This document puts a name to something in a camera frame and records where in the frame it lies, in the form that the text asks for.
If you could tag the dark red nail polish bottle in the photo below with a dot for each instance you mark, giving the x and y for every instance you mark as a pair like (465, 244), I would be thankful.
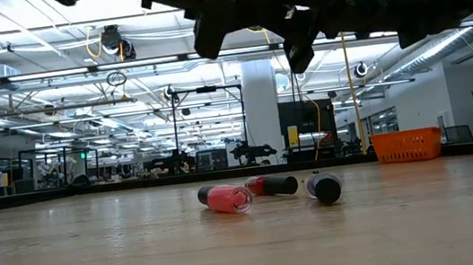
(279, 185)

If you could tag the purple nail polish bottle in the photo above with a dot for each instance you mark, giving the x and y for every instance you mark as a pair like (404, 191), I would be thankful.
(327, 188)

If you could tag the black background robot arm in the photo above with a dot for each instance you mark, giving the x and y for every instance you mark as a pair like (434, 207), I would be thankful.
(250, 152)
(174, 163)

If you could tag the coral pink nail polish bottle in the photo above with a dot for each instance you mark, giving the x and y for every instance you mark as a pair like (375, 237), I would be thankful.
(226, 199)

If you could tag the white pillar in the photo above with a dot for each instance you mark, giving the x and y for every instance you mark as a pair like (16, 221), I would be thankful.
(260, 102)

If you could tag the black cabinet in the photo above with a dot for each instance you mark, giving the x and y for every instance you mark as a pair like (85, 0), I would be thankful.
(307, 119)

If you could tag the yellow sign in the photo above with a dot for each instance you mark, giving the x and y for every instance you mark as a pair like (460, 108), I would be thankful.
(293, 137)

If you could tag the gray mesh chair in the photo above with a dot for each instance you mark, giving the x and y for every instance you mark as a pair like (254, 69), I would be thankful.
(459, 135)

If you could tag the orange plastic basket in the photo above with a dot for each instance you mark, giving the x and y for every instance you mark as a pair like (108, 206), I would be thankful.
(408, 146)

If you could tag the black frame stand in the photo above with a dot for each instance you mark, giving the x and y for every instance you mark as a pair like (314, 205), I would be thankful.
(206, 90)

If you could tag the black table frame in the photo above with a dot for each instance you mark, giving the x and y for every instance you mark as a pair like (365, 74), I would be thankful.
(45, 199)

